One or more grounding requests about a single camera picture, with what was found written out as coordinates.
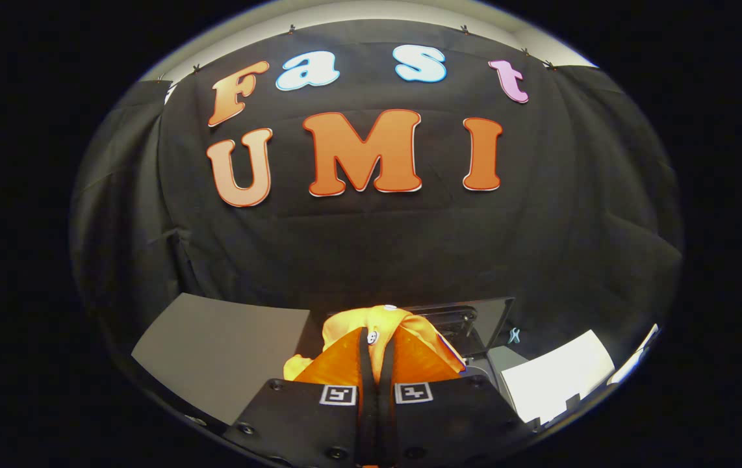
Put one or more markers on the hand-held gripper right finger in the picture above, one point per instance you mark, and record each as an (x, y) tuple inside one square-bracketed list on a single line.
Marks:
[(386, 364)]

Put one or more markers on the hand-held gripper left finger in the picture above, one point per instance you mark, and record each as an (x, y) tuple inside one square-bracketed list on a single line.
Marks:
[(366, 364)]

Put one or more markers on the orange yellow garment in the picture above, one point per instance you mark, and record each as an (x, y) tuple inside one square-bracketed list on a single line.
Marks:
[(351, 325)]

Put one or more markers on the grey washing machine with lid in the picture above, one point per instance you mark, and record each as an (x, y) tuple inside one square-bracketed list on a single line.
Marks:
[(488, 322)]

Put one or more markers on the black backdrop cloth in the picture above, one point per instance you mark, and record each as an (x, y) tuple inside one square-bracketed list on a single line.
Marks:
[(377, 247)]

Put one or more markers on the grey flat board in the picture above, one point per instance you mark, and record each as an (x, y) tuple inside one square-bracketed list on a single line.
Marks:
[(215, 351)]

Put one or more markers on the white flat sheet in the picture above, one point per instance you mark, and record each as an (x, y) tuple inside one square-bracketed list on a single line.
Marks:
[(553, 380)]

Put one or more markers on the white narrow panel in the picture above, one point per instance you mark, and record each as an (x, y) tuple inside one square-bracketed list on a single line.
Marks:
[(634, 357)]

